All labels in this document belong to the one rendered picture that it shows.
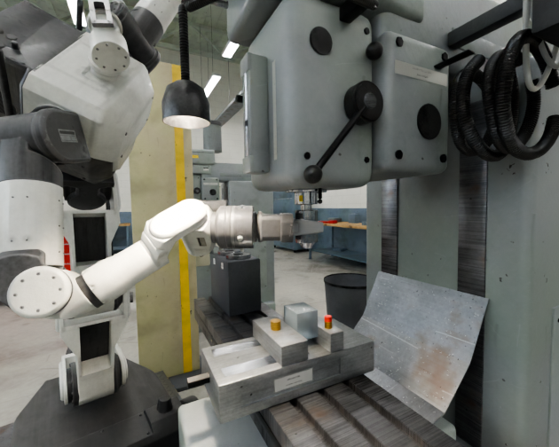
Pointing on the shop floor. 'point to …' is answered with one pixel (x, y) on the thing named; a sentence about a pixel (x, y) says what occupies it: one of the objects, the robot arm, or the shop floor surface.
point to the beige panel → (188, 356)
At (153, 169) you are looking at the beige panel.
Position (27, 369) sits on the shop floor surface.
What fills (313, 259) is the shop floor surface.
